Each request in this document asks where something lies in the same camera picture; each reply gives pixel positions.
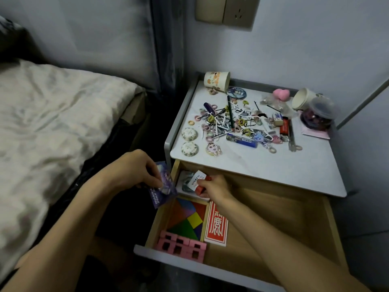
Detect purple card packet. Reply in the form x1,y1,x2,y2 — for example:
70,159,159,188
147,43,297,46
148,161,178,209

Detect blue rectangular box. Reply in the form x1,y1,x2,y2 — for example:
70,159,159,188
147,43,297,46
226,133,258,149

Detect round blue picture badge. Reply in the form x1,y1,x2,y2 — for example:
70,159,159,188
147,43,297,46
226,86,247,101

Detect cartoon figure keychain charm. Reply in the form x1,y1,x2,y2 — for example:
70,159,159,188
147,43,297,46
206,142,222,157

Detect person's left forearm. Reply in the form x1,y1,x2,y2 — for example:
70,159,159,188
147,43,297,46
0,178,122,292

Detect grey bedside table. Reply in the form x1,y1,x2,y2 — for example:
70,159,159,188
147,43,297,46
164,72,348,199

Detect beige wall socket panel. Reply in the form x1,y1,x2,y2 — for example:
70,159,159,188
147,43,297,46
195,0,261,29

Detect dark pillow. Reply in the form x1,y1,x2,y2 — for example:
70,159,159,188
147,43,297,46
0,16,46,64

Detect pink plastic block set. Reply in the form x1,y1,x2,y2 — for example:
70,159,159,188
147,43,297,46
156,230,207,264

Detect person's left hand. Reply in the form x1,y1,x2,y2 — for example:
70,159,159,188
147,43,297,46
101,149,164,197

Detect colourful tangram puzzle in tray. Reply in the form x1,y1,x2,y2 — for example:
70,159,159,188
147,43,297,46
166,196,208,241

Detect clear plastic jar with lid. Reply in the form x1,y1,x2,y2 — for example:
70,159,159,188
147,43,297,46
300,97,336,131

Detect red and white envelope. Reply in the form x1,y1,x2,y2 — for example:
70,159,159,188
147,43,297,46
204,201,229,247

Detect small metal scissors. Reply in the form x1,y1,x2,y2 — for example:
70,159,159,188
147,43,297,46
287,118,303,152

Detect pile of small hair ties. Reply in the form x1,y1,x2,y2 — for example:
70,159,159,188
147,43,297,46
187,88,284,154

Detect white paper cup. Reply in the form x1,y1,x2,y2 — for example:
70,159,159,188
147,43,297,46
292,88,323,111

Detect bed with beige sheet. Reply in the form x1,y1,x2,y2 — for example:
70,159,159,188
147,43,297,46
0,59,147,283

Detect paper cup with orange print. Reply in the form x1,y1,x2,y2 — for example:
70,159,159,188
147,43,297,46
204,71,231,93

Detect pink heart sponge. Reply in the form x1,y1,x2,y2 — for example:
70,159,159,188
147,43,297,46
273,88,290,102

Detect round floral fabric pad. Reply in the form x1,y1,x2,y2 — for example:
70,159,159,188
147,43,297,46
181,127,199,141
181,141,199,157

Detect pink paper sheet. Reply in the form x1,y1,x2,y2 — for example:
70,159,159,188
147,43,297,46
301,120,331,140

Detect person's right hand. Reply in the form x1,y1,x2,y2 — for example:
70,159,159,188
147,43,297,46
197,174,235,208

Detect small red and white box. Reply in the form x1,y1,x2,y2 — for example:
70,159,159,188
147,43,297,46
187,170,212,196

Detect person's right forearm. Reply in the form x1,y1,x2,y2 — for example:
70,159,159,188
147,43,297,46
219,198,372,292

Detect dark green pencil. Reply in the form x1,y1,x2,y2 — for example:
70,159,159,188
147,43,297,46
227,95,235,130

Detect wooden drawer with grey front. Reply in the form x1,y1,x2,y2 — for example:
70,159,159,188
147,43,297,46
134,160,350,292

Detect white printed card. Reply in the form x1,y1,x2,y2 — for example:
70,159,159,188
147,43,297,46
176,170,210,200

